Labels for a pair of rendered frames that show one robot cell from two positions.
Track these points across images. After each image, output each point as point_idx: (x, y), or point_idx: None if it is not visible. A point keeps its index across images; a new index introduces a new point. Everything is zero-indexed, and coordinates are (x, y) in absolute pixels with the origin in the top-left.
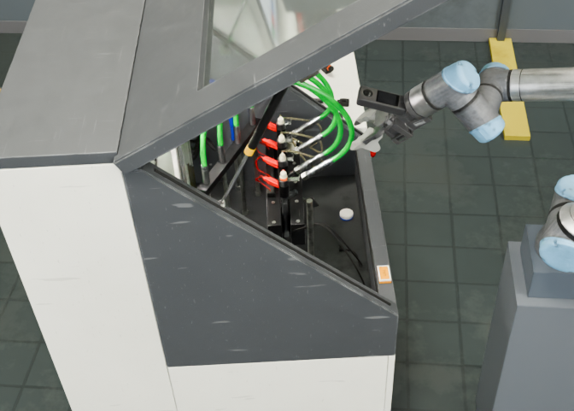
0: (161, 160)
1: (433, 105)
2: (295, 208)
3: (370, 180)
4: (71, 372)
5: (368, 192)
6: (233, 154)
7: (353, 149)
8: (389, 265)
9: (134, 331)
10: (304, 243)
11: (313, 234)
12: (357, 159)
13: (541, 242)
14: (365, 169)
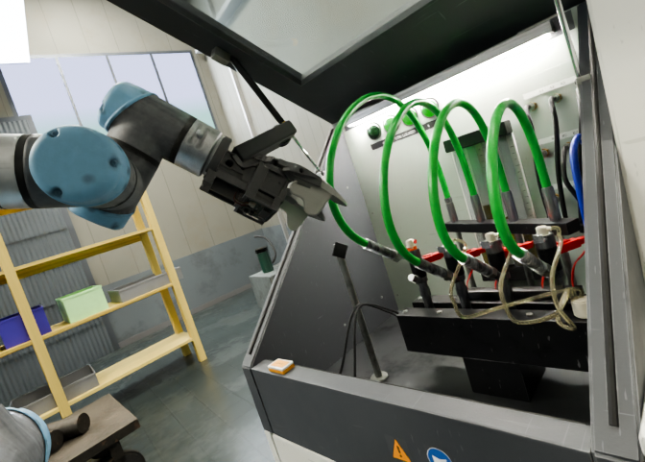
0: (405, 155)
1: (179, 149)
2: (426, 311)
3: (441, 407)
4: None
5: (413, 396)
6: (490, 223)
7: (319, 219)
8: (286, 376)
9: None
10: (406, 347)
11: (348, 293)
12: (528, 412)
13: (41, 425)
14: (480, 411)
